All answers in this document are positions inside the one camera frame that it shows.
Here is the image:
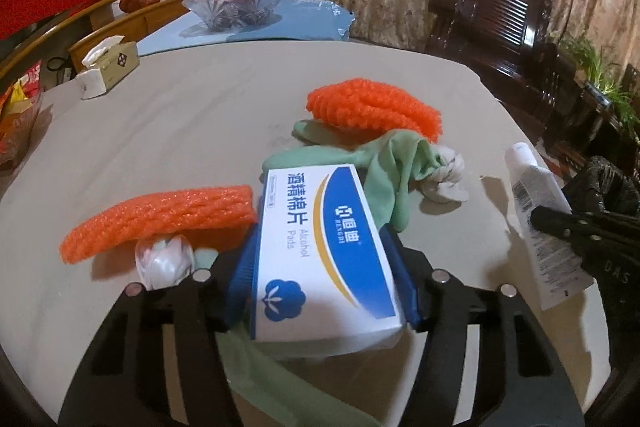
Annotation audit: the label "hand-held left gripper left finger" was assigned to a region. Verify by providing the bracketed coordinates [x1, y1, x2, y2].
[57, 227, 261, 427]

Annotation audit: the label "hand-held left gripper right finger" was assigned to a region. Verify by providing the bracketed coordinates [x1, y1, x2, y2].
[380, 227, 586, 427]

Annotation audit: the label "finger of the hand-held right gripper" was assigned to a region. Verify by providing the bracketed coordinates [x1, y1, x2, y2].
[530, 205, 640, 258]

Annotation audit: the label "white tube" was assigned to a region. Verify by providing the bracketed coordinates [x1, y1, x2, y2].
[504, 142, 596, 312]

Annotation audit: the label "black trash bin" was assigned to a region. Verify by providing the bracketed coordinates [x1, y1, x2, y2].
[562, 157, 640, 228]

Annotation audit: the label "white and blue box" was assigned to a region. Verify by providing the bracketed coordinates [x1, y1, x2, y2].
[250, 164, 407, 343]

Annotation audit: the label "white crumpled tissue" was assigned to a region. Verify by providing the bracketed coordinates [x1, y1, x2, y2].
[135, 234, 197, 292]
[422, 146, 469, 204]

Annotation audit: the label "dark wooden side table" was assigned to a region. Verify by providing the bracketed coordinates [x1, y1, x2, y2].
[545, 82, 628, 168]

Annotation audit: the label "green rubber glove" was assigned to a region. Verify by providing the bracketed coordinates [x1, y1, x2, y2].
[192, 119, 442, 427]

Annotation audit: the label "orange foam net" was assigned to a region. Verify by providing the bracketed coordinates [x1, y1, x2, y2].
[306, 79, 443, 142]
[60, 186, 258, 265]

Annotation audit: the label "dark wooden armchair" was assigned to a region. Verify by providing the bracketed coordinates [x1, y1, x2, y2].
[622, 64, 640, 100]
[426, 0, 576, 142]

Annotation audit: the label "potted green plant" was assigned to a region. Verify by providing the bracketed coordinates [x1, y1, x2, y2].
[555, 32, 640, 132]

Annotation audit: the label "tissue box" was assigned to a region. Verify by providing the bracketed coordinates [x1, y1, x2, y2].
[76, 36, 141, 100]

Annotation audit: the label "glass snack bowl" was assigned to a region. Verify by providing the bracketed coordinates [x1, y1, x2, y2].
[0, 62, 46, 172]

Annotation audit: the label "blue tablecloth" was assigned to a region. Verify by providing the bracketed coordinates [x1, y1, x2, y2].
[137, 0, 356, 56]

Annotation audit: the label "glass fruit bowl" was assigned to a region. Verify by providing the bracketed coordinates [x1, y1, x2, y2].
[182, 0, 293, 30]

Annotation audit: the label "red snack packets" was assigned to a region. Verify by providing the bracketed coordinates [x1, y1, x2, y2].
[0, 62, 43, 148]

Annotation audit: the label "black cable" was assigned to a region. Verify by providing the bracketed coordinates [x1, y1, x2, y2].
[47, 56, 75, 84]

